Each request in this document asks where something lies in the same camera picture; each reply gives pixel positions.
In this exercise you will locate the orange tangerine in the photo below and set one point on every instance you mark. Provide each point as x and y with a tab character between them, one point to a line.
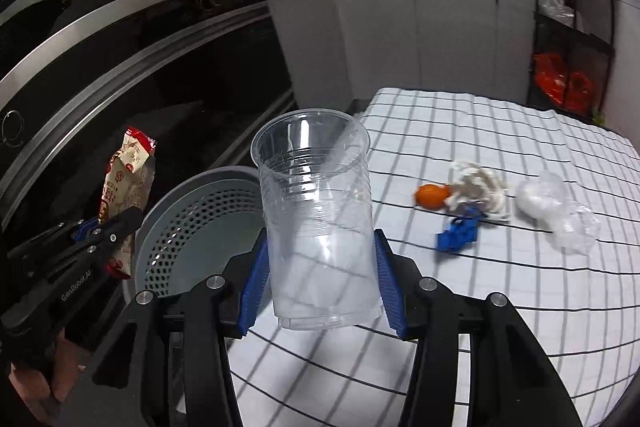
432	196

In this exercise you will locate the black frying pan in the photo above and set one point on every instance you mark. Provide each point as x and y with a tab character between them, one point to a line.
28	28

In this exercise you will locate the black metal shelf rack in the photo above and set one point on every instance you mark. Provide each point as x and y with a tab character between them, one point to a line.
588	45

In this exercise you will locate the grey perforated trash bin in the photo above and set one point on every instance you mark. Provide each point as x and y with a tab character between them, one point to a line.
194	230

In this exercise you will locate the grey kitchen cabinets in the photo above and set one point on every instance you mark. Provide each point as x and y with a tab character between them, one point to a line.
341	52

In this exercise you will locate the black built-in oven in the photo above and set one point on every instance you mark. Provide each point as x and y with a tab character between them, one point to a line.
199	77

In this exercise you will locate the red white snack wrapper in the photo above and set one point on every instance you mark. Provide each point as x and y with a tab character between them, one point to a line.
129	175

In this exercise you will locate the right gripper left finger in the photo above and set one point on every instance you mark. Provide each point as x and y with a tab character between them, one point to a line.
255	284

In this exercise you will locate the left hand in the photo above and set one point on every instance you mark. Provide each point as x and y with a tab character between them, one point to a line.
42	397

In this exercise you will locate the clear bag on shelf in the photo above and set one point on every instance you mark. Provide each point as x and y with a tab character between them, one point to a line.
557	10

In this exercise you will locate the blue plastic wrapper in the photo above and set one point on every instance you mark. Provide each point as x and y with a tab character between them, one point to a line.
461	232

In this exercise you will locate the crumpled white tissue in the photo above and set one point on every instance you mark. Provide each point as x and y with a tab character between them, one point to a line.
479	187

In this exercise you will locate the clear plastic cup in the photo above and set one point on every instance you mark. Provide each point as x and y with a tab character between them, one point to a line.
316	198

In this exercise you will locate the red plastic bag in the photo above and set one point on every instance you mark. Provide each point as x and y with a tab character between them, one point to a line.
569	89

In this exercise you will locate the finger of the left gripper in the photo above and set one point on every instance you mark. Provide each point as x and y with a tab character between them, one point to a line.
85	231
112	226

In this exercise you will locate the white black grid tablecloth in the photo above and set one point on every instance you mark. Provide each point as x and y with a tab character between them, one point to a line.
584	310

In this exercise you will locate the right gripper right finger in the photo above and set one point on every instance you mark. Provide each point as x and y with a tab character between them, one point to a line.
392	294

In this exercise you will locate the clear plastic bag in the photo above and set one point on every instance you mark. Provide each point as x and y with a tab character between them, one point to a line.
574	227

